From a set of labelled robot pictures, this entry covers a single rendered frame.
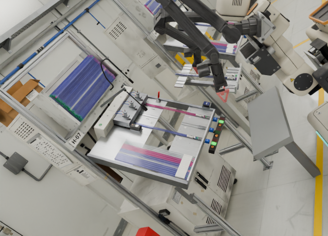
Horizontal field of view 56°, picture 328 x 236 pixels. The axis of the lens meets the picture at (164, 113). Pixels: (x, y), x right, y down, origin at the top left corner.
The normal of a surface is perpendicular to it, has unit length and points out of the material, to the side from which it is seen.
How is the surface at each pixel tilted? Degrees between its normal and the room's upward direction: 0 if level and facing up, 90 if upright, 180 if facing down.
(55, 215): 90
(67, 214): 90
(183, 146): 44
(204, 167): 90
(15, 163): 90
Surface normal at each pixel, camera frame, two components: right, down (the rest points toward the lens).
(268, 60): -0.04, 0.44
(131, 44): -0.36, 0.66
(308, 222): -0.70, -0.66
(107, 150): -0.06, -0.72
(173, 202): 0.62, -0.36
